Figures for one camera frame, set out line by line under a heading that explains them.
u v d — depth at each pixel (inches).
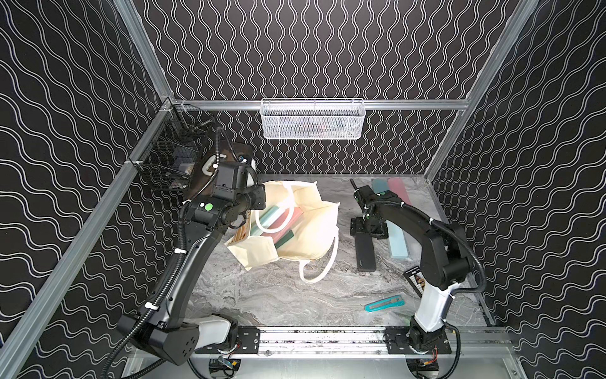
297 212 37.7
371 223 31.0
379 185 46.0
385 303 32.5
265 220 35.9
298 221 37.9
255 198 24.7
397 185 45.4
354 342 30.0
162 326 14.7
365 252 37.2
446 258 19.7
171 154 35.9
